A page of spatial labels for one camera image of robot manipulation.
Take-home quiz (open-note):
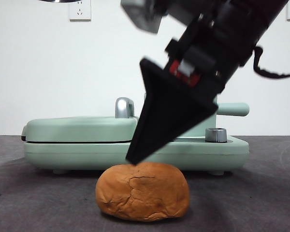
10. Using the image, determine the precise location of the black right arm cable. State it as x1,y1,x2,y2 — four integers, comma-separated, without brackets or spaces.
252,45,290,79

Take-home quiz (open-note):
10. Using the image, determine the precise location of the silver griddle lid handle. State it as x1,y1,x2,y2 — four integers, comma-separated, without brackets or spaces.
115,97,136,119

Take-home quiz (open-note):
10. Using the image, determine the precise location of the mint green breakfast machine base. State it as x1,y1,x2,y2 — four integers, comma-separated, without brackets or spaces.
23,135,249,175

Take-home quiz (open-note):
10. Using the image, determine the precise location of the silver control knob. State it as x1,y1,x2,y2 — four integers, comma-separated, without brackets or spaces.
204,128,228,143

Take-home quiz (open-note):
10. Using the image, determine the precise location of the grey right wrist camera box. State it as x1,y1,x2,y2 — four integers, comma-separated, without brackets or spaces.
120,0,164,34

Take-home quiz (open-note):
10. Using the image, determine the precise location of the mint green pot with handle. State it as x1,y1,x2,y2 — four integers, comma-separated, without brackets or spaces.
144,93,250,138

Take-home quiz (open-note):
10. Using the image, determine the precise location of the mint green griddle lid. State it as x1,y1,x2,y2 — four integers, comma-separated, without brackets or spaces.
21,116,139,143

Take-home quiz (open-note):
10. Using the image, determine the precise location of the brown potato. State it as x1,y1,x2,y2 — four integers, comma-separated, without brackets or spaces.
95,161,190,222

